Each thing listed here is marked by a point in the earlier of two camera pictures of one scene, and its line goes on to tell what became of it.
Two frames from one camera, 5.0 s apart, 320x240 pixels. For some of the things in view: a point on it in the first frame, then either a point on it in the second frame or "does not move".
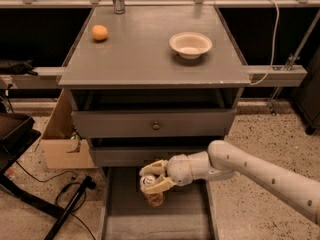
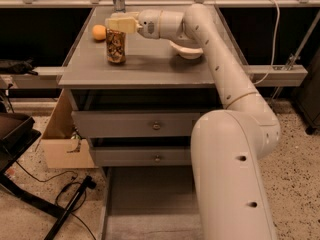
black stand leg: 87,184 does not move
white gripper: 179,170 → 149,24
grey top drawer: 154,123 does not move
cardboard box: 62,147 does not move
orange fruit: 100,32 does not move
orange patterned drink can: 153,199 → 116,41
